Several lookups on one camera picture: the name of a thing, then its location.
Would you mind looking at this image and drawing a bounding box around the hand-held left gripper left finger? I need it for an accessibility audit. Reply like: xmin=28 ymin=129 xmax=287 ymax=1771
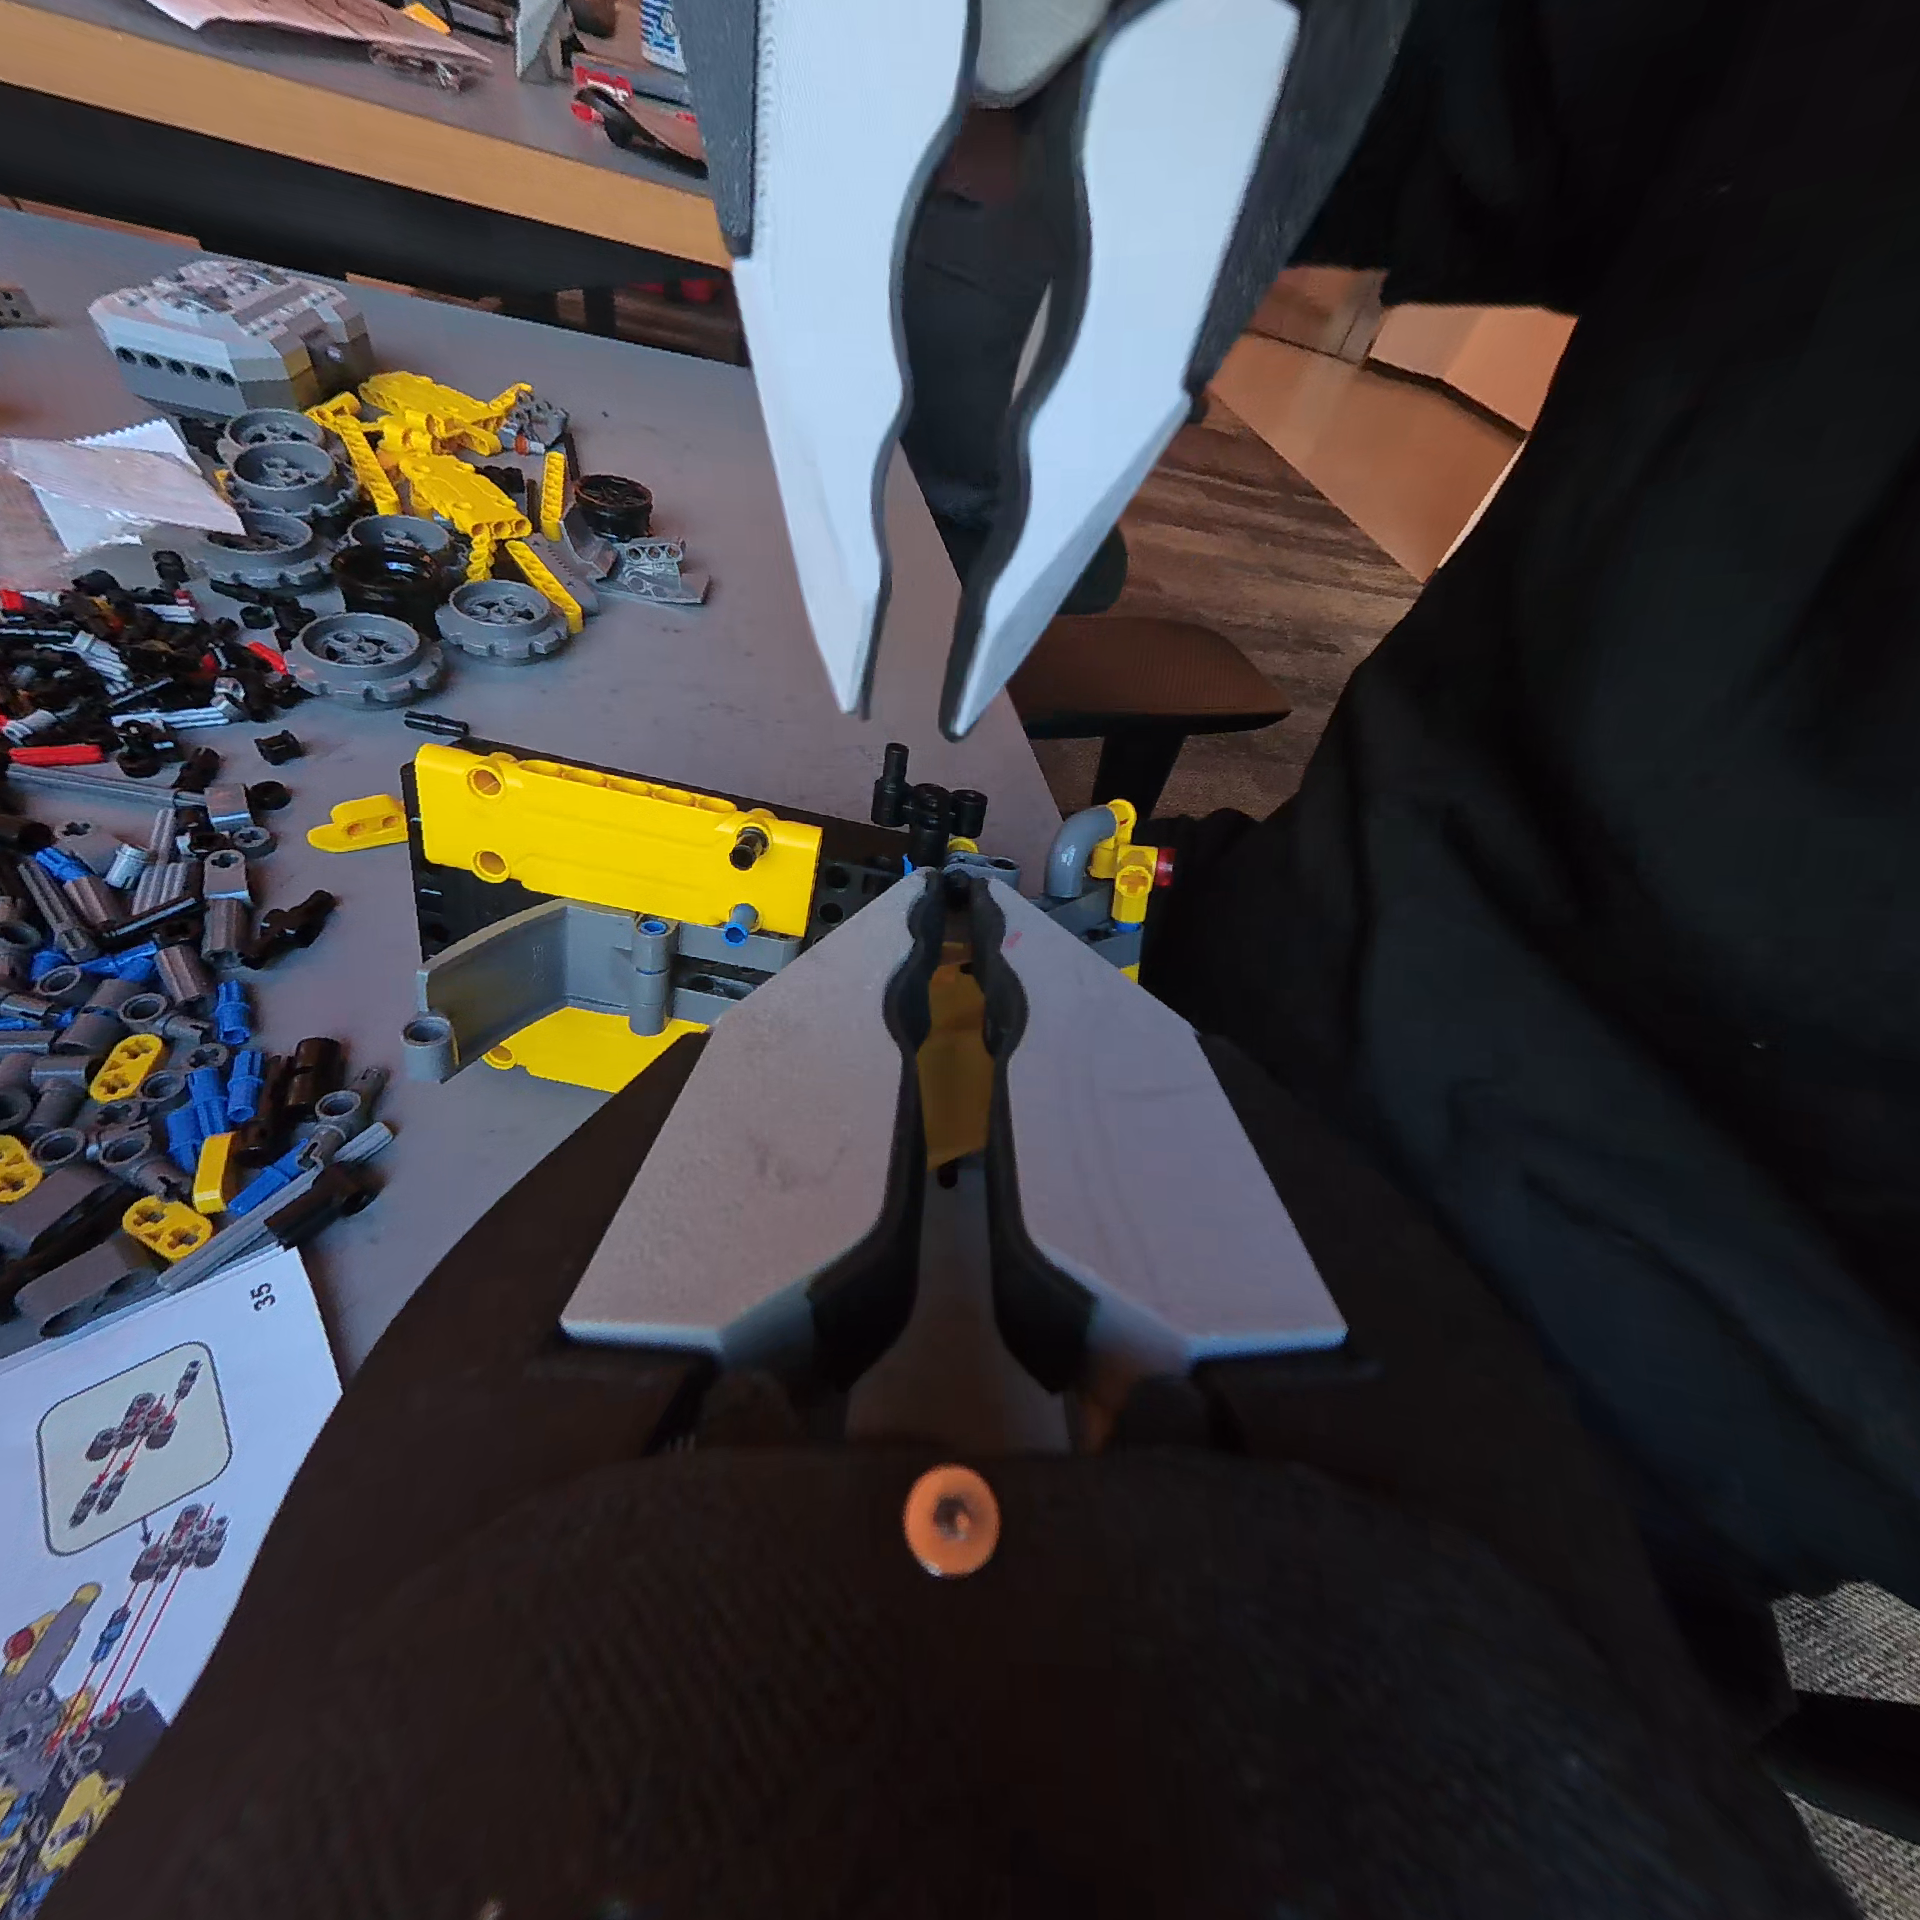
xmin=558 ymin=874 xmax=930 ymax=1389

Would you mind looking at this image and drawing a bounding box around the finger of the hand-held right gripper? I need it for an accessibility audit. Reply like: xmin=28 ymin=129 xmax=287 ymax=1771
xmin=730 ymin=0 xmax=994 ymax=720
xmin=937 ymin=0 xmax=1302 ymax=745

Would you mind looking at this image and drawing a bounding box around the grey angled toy piece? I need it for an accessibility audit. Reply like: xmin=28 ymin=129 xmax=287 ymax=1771
xmin=590 ymin=533 xmax=714 ymax=607

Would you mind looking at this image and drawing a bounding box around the person's right forearm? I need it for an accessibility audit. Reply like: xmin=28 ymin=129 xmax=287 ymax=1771
xmin=1290 ymin=0 xmax=1920 ymax=324

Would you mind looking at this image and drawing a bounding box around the pile of mixed small pieces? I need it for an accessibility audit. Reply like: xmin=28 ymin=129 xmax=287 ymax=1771
xmin=0 ymin=763 xmax=400 ymax=1334

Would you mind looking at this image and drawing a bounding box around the pile of black red pins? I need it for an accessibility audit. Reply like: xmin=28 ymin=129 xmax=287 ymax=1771
xmin=0 ymin=578 xmax=302 ymax=768

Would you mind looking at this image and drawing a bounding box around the heap of yellow toy beams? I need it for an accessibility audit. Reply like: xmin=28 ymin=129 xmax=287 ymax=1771
xmin=306 ymin=372 xmax=594 ymax=594

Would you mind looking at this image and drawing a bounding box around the printed paper sheet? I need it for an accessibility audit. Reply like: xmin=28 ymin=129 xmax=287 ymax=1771
xmin=149 ymin=0 xmax=498 ymax=84

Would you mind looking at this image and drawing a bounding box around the white crumpled plastic bag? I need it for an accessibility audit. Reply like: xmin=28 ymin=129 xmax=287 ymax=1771
xmin=0 ymin=423 xmax=249 ymax=554

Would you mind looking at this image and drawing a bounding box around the person's dark clothed body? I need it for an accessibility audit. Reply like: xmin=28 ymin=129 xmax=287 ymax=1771
xmin=1155 ymin=300 xmax=1920 ymax=1848

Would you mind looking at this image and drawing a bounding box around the group of grey toy wheels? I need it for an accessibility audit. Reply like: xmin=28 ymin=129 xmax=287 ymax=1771
xmin=197 ymin=404 xmax=594 ymax=709

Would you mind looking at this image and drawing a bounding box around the yellow black toy vehicle model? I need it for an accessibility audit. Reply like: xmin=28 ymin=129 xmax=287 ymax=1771
xmin=402 ymin=741 xmax=1180 ymax=1171

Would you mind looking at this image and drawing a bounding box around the wood edged desk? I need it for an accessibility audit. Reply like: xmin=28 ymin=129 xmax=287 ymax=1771
xmin=0 ymin=0 xmax=745 ymax=362

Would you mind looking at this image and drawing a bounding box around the grey toy battery block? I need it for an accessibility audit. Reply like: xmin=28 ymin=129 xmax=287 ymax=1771
xmin=89 ymin=258 xmax=375 ymax=423

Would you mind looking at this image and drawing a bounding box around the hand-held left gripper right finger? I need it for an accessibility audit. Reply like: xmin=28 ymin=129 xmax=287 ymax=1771
xmin=975 ymin=879 xmax=1348 ymax=1389

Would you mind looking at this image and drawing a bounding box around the building instruction booklet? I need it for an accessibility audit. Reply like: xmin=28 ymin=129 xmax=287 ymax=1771
xmin=0 ymin=1247 xmax=343 ymax=1920

